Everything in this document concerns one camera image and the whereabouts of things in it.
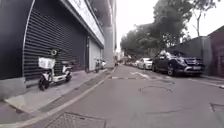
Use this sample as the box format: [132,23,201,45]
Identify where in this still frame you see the dark SUV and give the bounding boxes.
[151,49,206,78]

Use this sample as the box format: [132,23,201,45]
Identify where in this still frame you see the grey boundary wall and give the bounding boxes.
[166,35,213,76]

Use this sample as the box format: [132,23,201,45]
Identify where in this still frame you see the parked bikes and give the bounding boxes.
[92,57,108,74]

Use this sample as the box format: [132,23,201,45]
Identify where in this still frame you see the large green trees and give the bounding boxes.
[119,0,224,62]

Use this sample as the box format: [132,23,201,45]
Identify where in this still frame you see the white scooter with basket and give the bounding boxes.
[37,56,75,92]

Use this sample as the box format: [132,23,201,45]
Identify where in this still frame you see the dark brick building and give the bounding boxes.
[207,24,224,79]

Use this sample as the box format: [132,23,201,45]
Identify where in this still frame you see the building with dark shutter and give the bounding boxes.
[0,0,118,101]

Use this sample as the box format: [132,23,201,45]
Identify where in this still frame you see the metal drain grate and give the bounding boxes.
[44,111,108,128]

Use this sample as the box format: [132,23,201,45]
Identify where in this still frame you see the white car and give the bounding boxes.
[136,57,154,71]

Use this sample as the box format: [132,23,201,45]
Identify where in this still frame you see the round manhole cover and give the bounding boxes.
[137,85,175,95]

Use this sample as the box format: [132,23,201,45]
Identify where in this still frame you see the pale kerb strip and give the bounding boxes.
[0,65,118,128]

